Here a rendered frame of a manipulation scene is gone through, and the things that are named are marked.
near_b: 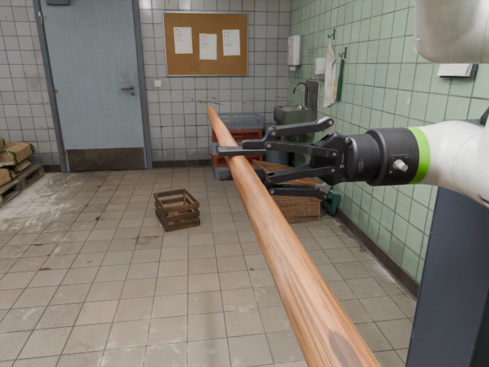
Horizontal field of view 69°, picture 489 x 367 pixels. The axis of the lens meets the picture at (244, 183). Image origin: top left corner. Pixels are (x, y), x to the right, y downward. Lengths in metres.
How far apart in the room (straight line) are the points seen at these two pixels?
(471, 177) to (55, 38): 4.70
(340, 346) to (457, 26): 0.73
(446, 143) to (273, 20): 4.35
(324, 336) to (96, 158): 4.85
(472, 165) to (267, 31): 4.39
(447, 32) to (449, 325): 0.65
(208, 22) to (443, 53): 4.02
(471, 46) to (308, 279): 0.71
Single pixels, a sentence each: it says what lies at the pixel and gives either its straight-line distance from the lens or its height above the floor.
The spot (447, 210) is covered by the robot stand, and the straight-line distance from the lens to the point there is 0.94.
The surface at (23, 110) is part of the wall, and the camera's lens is 5.16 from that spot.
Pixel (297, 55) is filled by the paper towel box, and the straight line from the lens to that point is 4.30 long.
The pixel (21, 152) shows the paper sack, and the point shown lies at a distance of 4.75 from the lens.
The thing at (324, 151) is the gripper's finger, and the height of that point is 1.19.
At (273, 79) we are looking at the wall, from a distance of 4.84.
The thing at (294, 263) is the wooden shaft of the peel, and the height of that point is 1.20.
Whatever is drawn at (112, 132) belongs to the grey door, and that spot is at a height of 0.51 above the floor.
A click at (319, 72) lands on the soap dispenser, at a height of 1.25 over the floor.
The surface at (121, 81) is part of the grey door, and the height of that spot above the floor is 1.13.
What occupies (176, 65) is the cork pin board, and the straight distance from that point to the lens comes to 4.70.
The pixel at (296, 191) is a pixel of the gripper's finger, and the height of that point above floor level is 1.13.
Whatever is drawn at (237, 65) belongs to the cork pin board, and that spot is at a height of 1.32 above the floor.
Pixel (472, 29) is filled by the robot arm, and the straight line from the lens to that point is 0.86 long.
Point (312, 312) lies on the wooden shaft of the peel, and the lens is 0.20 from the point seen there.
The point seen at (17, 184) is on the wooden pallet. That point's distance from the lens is 4.54.
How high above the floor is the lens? 1.32
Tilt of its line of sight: 18 degrees down
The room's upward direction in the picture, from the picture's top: straight up
